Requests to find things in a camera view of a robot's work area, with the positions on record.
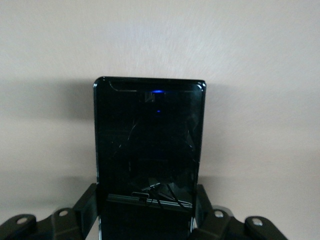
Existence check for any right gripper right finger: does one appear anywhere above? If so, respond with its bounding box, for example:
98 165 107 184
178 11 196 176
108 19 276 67
192 184 286 240

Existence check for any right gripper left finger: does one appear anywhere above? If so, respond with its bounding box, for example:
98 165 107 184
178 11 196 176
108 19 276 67
0 183 101 240

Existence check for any black slab smartphone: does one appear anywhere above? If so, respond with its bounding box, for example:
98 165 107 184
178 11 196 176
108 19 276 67
92 76 208 240

